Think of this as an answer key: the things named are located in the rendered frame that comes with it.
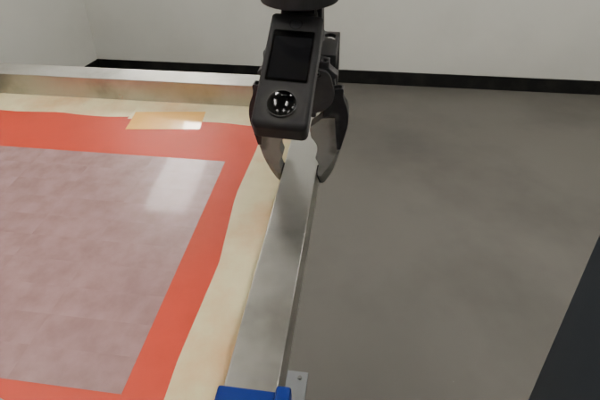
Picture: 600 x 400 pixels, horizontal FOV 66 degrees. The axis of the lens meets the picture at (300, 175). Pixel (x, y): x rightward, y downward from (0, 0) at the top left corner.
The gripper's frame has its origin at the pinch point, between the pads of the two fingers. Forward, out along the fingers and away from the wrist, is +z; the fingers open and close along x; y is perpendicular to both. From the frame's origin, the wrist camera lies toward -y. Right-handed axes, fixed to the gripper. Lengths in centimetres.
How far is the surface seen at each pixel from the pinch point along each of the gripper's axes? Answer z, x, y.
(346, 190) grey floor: 127, -2, 149
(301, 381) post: 112, 6, 34
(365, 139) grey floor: 134, -11, 211
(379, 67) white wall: 133, -20, 317
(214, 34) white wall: 111, 118, 319
